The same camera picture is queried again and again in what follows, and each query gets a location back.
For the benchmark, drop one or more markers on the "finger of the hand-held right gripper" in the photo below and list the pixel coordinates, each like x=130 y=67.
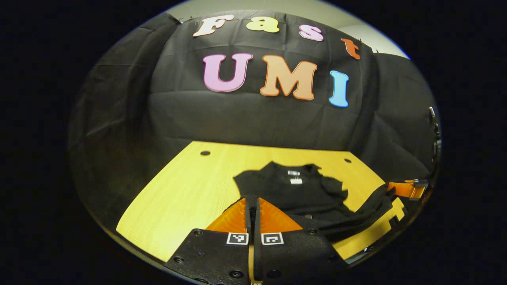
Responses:
x=408 y=190

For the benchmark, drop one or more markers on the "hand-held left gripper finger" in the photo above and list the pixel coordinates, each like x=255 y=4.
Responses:
x=256 y=221
x=248 y=221

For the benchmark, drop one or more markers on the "black garment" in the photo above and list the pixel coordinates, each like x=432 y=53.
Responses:
x=301 y=194

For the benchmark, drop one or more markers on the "dark metal stand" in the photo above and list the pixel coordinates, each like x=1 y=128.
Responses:
x=435 y=134

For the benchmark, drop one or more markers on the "black backdrop cloth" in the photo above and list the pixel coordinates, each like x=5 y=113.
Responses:
x=257 y=118

